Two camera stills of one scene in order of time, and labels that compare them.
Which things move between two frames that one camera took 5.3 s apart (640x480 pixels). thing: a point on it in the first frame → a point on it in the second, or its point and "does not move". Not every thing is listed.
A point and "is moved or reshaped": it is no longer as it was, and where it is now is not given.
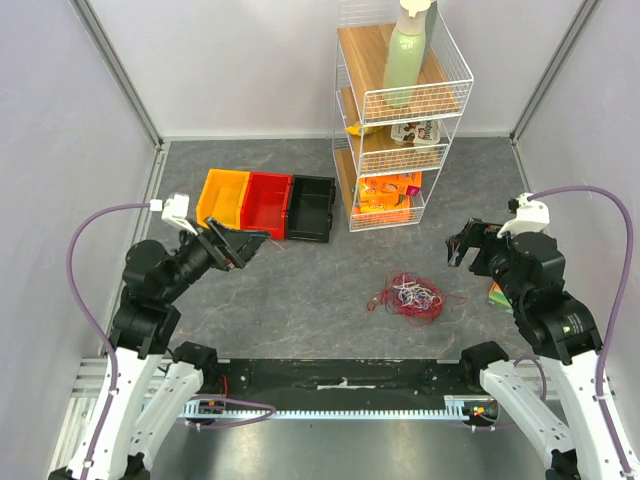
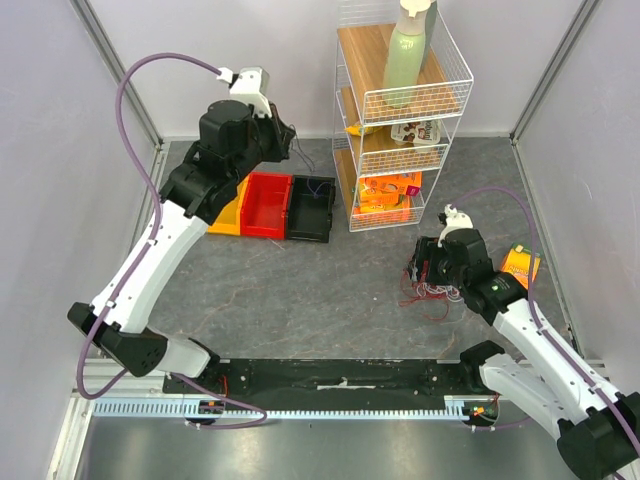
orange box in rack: [389, 192] does not move
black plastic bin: [310, 207] does not move
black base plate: [273, 381] does not move
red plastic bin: [265, 203] does not move
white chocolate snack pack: [416, 132] does not move
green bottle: [406, 46] does not move
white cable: [412, 294] is moved or reshaped
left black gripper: [242, 245] → [281, 133]
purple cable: [410, 296] is moved or reshaped
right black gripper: [475, 245] → [422, 259]
